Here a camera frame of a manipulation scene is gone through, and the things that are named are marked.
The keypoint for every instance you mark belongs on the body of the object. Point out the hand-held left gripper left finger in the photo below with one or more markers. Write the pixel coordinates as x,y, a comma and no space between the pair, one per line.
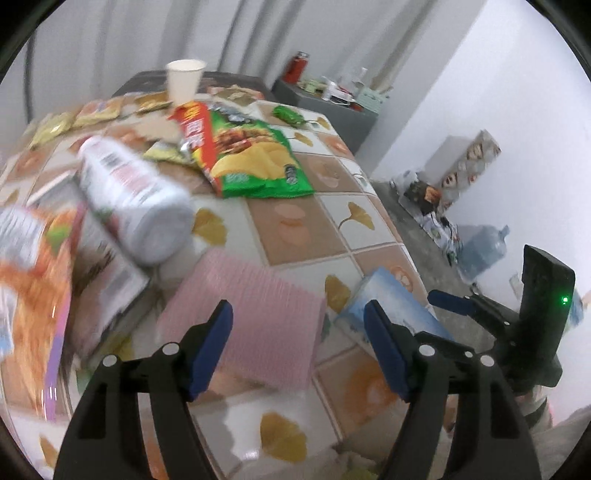
207,350

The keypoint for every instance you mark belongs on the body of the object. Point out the green potato chip bag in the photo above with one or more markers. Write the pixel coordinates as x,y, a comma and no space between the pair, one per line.
254,157

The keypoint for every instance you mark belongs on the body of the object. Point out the white fluffy blanket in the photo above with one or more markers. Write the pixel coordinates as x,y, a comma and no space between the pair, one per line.
355,464

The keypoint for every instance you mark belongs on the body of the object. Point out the dark grey table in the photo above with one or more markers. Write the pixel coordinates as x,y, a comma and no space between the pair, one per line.
231,85

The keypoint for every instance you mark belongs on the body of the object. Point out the silver yellow snack packet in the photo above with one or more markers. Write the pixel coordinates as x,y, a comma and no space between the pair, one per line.
166,151

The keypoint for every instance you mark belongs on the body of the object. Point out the blue tissue pack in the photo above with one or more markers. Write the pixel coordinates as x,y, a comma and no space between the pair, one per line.
397,300

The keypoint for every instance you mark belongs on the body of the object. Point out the orange yellow snack packet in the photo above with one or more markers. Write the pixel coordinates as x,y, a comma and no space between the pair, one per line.
98,112

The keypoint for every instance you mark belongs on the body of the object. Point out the small green snack packet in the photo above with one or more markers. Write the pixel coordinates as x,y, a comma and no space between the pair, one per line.
293,116

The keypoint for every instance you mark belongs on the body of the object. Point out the pink ribbed pack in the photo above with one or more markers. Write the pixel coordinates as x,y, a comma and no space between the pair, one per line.
249,314

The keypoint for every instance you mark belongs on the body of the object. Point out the grey cabinet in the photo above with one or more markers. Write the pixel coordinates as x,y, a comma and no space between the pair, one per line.
323,120

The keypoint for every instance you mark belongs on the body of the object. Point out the white plastic bottle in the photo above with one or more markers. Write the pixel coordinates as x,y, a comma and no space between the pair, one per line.
138,198

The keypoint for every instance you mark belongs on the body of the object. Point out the red thermos bottle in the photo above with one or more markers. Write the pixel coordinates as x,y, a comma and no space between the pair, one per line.
295,68

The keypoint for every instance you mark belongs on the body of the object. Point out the white paper cup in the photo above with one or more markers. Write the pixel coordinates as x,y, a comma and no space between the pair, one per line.
184,83

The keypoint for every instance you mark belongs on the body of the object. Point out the black snack bag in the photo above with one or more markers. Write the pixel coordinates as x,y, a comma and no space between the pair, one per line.
425,196

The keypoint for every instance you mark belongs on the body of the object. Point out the small yellow snack packet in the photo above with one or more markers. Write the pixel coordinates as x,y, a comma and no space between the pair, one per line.
152,102

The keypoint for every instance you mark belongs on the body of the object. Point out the grey curtain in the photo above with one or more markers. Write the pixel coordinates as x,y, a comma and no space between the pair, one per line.
138,27

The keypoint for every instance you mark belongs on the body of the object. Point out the patterned paper bag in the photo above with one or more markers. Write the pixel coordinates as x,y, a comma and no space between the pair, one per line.
471,161

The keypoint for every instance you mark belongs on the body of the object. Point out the blue water jug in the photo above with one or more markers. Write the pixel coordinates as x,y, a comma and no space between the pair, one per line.
485,251

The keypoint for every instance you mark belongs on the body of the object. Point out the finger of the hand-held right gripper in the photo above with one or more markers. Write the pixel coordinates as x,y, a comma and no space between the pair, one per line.
448,301

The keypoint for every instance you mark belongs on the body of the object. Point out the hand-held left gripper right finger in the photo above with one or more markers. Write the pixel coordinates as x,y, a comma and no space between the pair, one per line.
385,350

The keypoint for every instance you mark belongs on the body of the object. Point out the orange pink snack bag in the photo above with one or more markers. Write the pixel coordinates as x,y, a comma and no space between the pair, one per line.
32,300

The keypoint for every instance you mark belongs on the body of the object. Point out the brown white cardboard box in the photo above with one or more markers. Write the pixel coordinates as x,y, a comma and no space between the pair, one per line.
106,281

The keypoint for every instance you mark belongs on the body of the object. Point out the yellow green snack packet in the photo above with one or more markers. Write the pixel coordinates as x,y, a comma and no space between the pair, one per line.
51,130

